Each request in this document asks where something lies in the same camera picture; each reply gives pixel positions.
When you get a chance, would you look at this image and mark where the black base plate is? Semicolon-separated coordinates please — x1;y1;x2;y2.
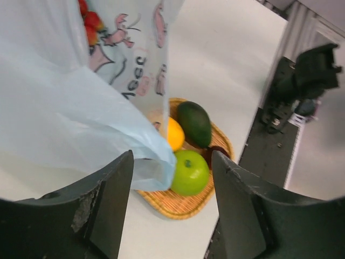
239;108;299;187

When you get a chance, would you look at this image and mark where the light green fake fruit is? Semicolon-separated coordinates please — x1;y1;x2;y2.
170;150;210;196

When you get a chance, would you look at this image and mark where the fake strawberries cluster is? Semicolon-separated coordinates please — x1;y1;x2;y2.
78;0;105;46

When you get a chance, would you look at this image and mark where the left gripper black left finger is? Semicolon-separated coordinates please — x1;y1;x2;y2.
1;151;134;258

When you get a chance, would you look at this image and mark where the aluminium frame rail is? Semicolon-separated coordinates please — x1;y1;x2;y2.
259;1;344;108

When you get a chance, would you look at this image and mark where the yellow fake lemon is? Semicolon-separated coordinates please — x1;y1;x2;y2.
167;117;185;152

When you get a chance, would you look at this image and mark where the woven bamboo tray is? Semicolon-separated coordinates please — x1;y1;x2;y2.
134;97;235;221

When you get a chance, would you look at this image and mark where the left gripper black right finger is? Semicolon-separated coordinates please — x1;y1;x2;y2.
211;151;344;258

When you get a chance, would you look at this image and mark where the dark brown fake fruit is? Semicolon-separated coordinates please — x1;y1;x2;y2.
205;145;231;168

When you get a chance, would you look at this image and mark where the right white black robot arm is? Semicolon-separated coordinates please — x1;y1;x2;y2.
261;43;342;134

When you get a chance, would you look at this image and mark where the blue plastic bag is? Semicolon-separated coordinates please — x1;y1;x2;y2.
1;1;183;192

